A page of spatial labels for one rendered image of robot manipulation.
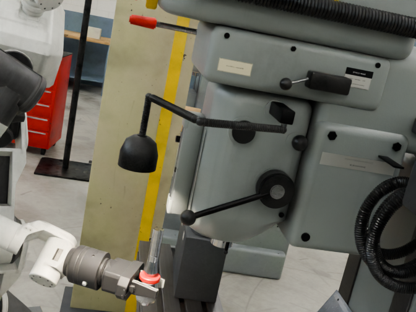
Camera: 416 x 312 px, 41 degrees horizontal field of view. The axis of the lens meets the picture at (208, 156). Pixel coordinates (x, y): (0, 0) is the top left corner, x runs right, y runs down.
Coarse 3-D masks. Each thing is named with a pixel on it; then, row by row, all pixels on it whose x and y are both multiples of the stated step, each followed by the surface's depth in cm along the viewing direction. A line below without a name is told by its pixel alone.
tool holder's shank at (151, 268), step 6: (156, 228) 123; (162, 228) 124; (156, 234) 122; (162, 234) 123; (156, 240) 122; (150, 246) 123; (156, 246) 123; (150, 252) 123; (156, 252) 123; (150, 258) 124; (156, 258) 124; (150, 264) 124; (156, 264) 124; (144, 270) 125; (150, 270) 124; (156, 270) 124; (150, 276) 125
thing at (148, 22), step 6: (132, 18) 114; (138, 18) 114; (144, 18) 114; (150, 18) 114; (132, 24) 115; (138, 24) 114; (144, 24) 114; (150, 24) 114; (156, 24) 115; (162, 24) 115; (168, 24) 115; (174, 30) 116; (180, 30) 116; (186, 30) 116; (192, 30) 116
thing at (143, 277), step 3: (141, 273) 126; (144, 273) 126; (141, 276) 124; (144, 276) 124; (147, 276) 125; (156, 276) 126; (159, 276) 126; (141, 279) 124; (144, 279) 124; (147, 279) 124; (150, 279) 124; (153, 279) 124; (156, 279) 124; (159, 279) 125; (147, 282) 124; (150, 282) 124; (153, 282) 124; (156, 282) 124
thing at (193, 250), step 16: (192, 240) 153; (208, 240) 153; (176, 256) 168; (192, 256) 154; (208, 256) 154; (224, 256) 155; (176, 272) 160; (192, 272) 155; (208, 272) 156; (176, 288) 156; (192, 288) 157; (208, 288) 157
